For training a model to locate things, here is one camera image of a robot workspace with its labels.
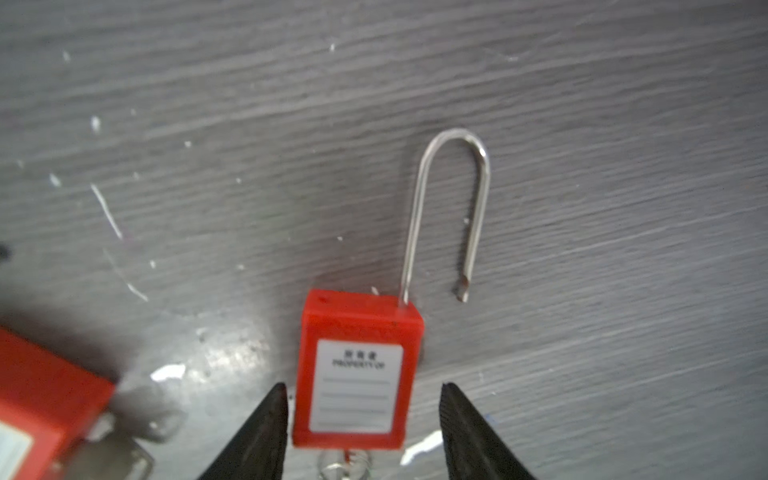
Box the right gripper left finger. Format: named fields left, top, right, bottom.
left=199, top=382, right=289, bottom=480

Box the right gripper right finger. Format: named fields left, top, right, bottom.
left=439, top=383, right=535, bottom=480

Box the red padlock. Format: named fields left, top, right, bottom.
left=292, top=128, right=491, bottom=450
left=1, top=329, right=154, bottom=479

